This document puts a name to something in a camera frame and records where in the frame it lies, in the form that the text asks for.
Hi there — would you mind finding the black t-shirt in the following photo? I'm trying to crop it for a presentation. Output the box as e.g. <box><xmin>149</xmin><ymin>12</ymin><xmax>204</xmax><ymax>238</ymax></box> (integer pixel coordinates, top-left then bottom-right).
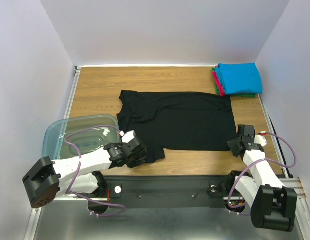
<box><xmin>117</xmin><ymin>90</ymin><xmax>237</xmax><ymax>164</ymax></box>

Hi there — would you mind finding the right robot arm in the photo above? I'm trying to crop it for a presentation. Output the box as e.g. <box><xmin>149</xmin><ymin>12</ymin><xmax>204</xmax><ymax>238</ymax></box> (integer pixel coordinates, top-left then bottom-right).
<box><xmin>225</xmin><ymin>131</ymin><xmax>298</xmax><ymax>232</ymax></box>

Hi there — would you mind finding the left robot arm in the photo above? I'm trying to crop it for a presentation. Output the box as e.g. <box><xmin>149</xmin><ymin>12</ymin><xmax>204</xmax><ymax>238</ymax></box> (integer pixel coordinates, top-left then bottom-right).
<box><xmin>22</xmin><ymin>132</ymin><xmax>147</xmax><ymax>209</ymax></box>

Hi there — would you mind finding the folded red t-shirt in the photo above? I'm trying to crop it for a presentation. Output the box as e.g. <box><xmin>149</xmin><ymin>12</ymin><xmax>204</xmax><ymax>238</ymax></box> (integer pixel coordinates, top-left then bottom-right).
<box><xmin>212</xmin><ymin>71</ymin><xmax>226</xmax><ymax>97</ymax></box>

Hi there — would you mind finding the folded blue t-shirt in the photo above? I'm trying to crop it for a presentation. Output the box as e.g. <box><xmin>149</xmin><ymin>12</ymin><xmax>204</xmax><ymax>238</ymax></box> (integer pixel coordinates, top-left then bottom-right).
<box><xmin>215</xmin><ymin>63</ymin><xmax>263</xmax><ymax>95</ymax></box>

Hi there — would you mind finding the clear blue plastic bin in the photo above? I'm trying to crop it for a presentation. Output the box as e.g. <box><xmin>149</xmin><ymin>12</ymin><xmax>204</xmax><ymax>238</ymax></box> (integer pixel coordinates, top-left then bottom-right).
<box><xmin>42</xmin><ymin>114</ymin><xmax>121</xmax><ymax>160</ymax></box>

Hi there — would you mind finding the folded green t-shirt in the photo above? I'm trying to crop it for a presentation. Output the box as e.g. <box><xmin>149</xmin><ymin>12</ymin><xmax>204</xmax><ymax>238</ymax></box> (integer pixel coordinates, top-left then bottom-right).
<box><xmin>211</xmin><ymin>67</ymin><xmax>256</xmax><ymax>98</ymax></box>

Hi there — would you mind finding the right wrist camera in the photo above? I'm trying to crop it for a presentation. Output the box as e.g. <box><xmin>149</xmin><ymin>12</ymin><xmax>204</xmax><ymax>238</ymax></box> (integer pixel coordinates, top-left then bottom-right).
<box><xmin>237</xmin><ymin>124</ymin><xmax>256</xmax><ymax>138</ymax></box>

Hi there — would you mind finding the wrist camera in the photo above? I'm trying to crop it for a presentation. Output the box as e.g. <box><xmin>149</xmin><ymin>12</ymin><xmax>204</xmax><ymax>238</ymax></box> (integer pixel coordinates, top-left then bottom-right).
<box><xmin>120</xmin><ymin>130</ymin><xmax>136</xmax><ymax>144</ymax></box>
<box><xmin>237</xmin><ymin>124</ymin><xmax>256</xmax><ymax>138</ymax></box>

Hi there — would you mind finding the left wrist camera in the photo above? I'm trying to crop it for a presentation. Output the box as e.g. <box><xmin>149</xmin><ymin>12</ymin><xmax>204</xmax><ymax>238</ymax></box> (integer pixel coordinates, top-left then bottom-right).
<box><xmin>120</xmin><ymin>130</ymin><xmax>136</xmax><ymax>144</ymax></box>

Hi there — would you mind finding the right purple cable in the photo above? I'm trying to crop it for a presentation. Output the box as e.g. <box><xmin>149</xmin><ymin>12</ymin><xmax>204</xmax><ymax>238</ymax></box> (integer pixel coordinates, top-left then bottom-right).
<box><xmin>228</xmin><ymin>131</ymin><xmax>298</xmax><ymax>216</ymax></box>

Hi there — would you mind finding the purple cable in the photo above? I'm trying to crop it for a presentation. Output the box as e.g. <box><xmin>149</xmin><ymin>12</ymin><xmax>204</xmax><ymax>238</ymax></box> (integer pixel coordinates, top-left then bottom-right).
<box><xmin>228</xmin><ymin>131</ymin><xmax>298</xmax><ymax>216</ymax></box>
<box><xmin>64</xmin><ymin>124</ymin><xmax>127</xmax><ymax>218</ymax></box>

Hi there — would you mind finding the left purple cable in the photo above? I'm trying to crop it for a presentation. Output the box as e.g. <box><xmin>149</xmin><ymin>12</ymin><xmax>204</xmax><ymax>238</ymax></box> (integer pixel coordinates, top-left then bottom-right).
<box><xmin>64</xmin><ymin>124</ymin><xmax>127</xmax><ymax>218</ymax></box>

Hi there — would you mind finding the aluminium frame rail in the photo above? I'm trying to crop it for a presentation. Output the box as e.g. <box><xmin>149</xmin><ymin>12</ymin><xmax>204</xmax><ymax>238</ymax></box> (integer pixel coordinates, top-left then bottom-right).
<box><xmin>50</xmin><ymin>178</ymin><xmax>306</xmax><ymax>201</ymax></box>

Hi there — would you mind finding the left aluminium side rail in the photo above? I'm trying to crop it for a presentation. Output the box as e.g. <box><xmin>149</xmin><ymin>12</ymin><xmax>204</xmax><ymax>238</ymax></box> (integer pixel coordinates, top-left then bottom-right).
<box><xmin>63</xmin><ymin>66</ymin><xmax>82</xmax><ymax>119</ymax></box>

